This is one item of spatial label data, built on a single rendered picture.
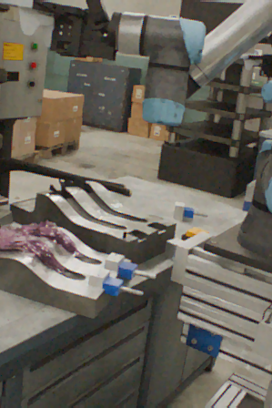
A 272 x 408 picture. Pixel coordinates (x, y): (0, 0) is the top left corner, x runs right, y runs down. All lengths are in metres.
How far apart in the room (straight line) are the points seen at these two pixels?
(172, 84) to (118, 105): 7.57
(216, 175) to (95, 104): 3.74
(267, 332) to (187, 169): 4.67
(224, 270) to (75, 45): 0.57
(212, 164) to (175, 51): 4.60
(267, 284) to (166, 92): 0.46
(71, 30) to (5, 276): 0.63
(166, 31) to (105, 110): 7.72
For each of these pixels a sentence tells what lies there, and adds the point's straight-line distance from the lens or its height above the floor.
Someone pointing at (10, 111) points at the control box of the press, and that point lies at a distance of 2.14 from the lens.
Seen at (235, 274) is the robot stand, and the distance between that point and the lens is 1.10.
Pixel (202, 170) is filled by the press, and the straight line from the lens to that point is 5.51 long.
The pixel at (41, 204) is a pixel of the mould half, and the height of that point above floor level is 0.90.
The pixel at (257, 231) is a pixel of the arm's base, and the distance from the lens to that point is 1.06.
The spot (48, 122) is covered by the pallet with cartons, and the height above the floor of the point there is 0.45.
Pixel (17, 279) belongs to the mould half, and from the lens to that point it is 1.24.
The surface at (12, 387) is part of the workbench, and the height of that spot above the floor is 0.64.
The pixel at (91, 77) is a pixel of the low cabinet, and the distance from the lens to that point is 8.74.
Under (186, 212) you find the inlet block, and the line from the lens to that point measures 1.93.
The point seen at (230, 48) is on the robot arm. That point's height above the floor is 1.44.
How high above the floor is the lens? 1.41
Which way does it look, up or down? 17 degrees down
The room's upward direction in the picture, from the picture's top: 8 degrees clockwise
